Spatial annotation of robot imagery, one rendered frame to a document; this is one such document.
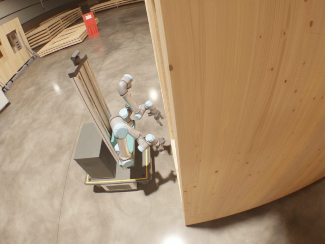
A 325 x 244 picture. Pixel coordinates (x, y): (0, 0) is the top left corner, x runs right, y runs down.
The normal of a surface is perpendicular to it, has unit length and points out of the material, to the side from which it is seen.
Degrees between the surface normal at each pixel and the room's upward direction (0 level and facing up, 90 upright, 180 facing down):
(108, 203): 0
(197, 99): 90
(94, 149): 0
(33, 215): 0
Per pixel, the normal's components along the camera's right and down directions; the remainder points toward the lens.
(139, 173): -0.13, -0.69
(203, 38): 0.11, 0.71
